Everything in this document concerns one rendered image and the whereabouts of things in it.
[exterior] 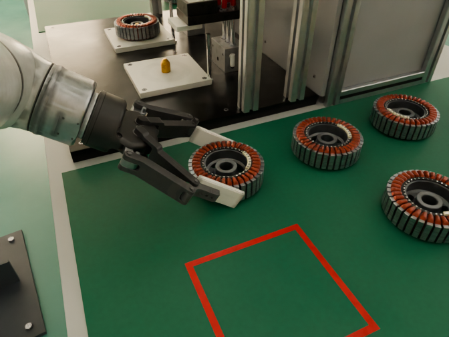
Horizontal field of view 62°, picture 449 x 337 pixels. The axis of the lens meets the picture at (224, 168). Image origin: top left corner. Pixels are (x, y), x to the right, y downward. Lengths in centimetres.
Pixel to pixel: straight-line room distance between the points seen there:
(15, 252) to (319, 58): 127
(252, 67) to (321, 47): 15
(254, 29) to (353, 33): 19
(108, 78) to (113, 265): 47
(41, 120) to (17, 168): 155
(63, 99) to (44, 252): 115
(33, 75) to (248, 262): 33
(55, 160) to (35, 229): 102
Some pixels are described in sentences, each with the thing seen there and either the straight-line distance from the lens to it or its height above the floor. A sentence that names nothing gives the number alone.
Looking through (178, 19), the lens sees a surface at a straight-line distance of 81.
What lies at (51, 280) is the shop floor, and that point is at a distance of 149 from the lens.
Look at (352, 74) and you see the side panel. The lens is 80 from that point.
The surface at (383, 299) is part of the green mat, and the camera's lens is 47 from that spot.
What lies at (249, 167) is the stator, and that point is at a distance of 54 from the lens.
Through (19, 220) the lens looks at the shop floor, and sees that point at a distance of 174.
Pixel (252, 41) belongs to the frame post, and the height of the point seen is 90.
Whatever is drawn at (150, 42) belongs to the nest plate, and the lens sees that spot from 99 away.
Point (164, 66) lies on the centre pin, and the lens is 82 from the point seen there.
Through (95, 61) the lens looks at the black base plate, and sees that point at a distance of 94.
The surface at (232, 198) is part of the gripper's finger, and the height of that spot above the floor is 77.
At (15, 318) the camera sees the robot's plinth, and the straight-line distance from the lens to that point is 143.
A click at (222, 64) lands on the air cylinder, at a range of 84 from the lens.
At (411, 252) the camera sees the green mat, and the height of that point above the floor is 75.
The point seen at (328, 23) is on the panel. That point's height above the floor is 91.
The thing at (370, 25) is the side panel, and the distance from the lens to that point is 78.
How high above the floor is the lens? 113
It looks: 39 degrees down
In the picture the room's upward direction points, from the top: straight up
